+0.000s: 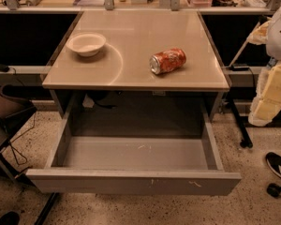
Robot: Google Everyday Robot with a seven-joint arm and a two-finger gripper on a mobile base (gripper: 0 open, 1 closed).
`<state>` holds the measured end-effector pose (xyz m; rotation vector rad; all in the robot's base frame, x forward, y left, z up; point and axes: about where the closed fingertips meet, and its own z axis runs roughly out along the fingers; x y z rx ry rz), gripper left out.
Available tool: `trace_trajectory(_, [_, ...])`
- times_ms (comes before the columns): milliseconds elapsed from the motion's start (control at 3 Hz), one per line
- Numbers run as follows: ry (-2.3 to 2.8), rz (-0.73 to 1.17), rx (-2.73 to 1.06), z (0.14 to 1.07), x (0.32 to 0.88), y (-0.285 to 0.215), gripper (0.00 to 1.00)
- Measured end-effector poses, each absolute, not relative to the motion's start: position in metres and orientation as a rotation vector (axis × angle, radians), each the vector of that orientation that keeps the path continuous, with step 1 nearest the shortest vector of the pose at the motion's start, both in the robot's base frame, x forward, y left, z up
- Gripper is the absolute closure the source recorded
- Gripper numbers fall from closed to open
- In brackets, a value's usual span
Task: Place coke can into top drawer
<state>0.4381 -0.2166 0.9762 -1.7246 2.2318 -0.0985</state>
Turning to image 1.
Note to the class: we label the black power adapter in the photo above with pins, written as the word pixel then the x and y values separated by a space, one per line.
pixel 4 68
pixel 239 67

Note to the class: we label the white bowl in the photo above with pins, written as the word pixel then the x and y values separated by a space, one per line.
pixel 86 44

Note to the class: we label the white rod with black base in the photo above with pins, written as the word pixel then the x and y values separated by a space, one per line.
pixel 242 48

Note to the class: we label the red crushed coke can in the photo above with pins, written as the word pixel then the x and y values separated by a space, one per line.
pixel 167 61

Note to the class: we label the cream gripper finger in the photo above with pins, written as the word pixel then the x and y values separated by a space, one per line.
pixel 259 35
pixel 266 105

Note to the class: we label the black shoe tip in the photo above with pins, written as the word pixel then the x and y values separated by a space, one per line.
pixel 10 218

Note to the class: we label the grey cabinet with beige top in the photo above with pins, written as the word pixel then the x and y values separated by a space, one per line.
pixel 133 36

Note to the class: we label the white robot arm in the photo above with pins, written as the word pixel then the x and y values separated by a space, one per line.
pixel 273 45

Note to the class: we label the black power adapter left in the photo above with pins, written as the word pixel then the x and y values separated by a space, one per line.
pixel 4 68

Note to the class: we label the black power adapter right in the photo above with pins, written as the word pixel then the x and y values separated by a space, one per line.
pixel 239 67

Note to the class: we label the black and white sneaker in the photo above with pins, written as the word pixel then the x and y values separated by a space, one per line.
pixel 274 162

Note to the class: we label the black caster wheel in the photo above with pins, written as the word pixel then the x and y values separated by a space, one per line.
pixel 274 190

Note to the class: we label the open grey top drawer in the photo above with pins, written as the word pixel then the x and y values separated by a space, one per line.
pixel 131 151

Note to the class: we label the dark brown chair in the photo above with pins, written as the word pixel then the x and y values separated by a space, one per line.
pixel 14 113

